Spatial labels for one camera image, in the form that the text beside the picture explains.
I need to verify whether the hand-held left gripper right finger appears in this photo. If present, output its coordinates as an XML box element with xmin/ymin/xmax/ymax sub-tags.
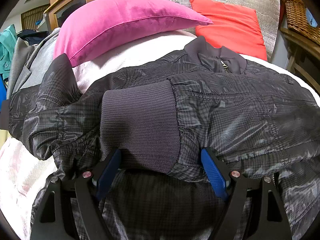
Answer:
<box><xmin>201</xmin><ymin>147</ymin><xmax>293</xmax><ymax>240</ymax></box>

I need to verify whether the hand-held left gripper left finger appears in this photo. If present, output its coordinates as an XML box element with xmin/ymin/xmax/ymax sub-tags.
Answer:
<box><xmin>30</xmin><ymin>148</ymin><xmax>122</xmax><ymax>240</ymax></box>

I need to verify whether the black checked bomber jacket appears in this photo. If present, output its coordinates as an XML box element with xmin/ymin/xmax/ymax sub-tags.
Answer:
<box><xmin>7</xmin><ymin>36</ymin><xmax>320</xmax><ymax>240</ymax></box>

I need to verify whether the white textured blanket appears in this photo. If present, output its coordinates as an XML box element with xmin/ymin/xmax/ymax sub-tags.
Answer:
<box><xmin>0</xmin><ymin>29</ymin><xmax>320</xmax><ymax>240</ymax></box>

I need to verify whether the blue garment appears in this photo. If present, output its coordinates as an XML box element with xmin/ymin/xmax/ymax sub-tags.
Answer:
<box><xmin>0</xmin><ymin>79</ymin><xmax>8</xmax><ymax>117</ymax></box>

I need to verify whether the grey coat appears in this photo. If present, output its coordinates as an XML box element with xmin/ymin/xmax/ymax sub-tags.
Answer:
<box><xmin>6</xmin><ymin>27</ymin><xmax>62</xmax><ymax>100</ymax></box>

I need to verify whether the pink pillow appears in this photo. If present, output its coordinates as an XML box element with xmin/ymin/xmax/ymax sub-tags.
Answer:
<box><xmin>53</xmin><ymin>0</ymin><xmax>214</xmax><ymax>67</ymax></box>

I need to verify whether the wooden shelf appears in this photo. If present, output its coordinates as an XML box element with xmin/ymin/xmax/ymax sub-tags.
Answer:
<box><xmin>279</xmin><ymin>27</ymin><xmax>320</xmax><ymax>95</ymax></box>

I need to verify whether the red pillow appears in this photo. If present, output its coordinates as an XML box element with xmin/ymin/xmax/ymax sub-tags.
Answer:
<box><xmin>189</xmin><ymin>0</ymin><xmax>268</xmax><ymax>62</ymax></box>

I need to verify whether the dark navy garment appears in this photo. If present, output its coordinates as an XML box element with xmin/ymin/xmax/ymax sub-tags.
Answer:
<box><xmin>17</xmin><ymin>29</ymin><xmax>48</xmax><ymax>46</ymax></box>

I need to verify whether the teal jacket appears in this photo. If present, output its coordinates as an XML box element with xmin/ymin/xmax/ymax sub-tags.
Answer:
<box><xmin>0</xmin><ymin>24</ymin><xmax>18</xmax><ymax>80</ymax></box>

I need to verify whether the wooden cabinet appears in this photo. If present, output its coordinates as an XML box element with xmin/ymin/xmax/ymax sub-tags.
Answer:
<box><xmin>44</xmin><ymin>0</ymin><xmax>120</xmax><ymax>29</ymax></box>

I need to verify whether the wicker basket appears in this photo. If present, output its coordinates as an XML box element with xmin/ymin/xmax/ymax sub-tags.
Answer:
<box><xmin>282</xmin><ymin>0</ymin><xmax>320</xmax><ymax>39</ymax></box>

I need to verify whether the light blue cloth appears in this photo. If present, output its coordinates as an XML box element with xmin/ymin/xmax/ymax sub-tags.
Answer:
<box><xmin>305</xmin><ymin>7</ymin><xmax>320</xmax><ymax>28</ymax></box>

